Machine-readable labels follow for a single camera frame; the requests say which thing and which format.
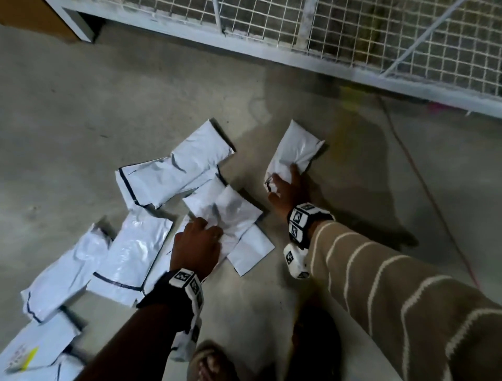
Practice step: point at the person's left hand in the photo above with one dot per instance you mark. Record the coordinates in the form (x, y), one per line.
(196, 247)

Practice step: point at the person's right hand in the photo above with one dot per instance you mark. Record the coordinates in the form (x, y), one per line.
(290, 194)

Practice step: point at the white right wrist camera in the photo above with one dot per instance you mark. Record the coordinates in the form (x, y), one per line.
(296, 261)

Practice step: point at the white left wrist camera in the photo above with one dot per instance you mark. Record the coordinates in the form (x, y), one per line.
(184, 345)

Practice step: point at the person's right forearm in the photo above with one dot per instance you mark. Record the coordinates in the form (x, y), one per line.
(412, 314)

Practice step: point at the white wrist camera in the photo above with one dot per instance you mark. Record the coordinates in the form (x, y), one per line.
(296, 261)
(184, 345)

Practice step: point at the white packet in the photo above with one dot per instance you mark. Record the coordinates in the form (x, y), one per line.
(294, 149)
(235, 212)

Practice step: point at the plain brown cardboard box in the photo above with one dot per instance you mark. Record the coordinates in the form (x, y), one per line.
(31, 15)

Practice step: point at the left wrist marker band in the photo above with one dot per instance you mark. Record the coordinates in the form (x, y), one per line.
(172, 294)

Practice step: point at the pile of white mailer packets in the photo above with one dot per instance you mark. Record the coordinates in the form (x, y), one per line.
(172, 172)

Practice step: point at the person's right foot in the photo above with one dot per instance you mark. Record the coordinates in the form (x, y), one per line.
(317, 345)

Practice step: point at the person's left forearm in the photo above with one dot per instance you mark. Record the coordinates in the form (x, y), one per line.
(129, 345)

